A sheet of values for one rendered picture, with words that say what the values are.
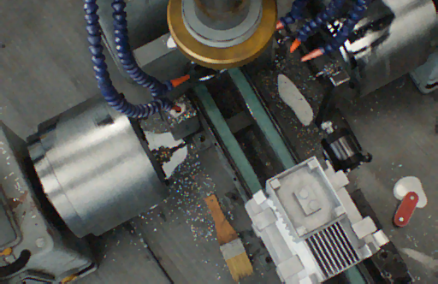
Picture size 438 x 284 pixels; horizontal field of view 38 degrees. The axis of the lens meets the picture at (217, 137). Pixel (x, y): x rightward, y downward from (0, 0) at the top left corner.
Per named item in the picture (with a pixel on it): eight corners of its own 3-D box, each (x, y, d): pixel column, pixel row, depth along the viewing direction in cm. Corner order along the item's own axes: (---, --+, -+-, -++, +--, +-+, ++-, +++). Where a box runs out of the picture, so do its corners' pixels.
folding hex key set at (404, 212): (406, 190, 149) (408, 188, 147) (419, 197, 148) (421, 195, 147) (389, 222, 147) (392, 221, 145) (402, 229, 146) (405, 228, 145)
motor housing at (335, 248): (244, 213, 137) (244, 196, 119) (322, 172, 139) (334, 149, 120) (289, 298, 131) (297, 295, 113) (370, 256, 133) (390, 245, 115)
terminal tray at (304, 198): (263, 189, 122) (264, 181, 116) (312, 163, 124) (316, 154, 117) (294, 245, 119) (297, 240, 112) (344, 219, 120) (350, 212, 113)
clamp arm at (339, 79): (312, 119, 134) (328, 73, 110) (324, 113, 134) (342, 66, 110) (321, 133, 133) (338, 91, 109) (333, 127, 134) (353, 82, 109)
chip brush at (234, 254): (199, 200, 150) (199, 200, 149) (219, 192, 150) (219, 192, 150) (235, 283, 144) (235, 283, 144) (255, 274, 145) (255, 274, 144)
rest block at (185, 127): (164, 121, 156) (157, 104, 144) (190, 108, 157) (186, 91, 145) (175, 142, 154) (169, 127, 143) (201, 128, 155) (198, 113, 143)
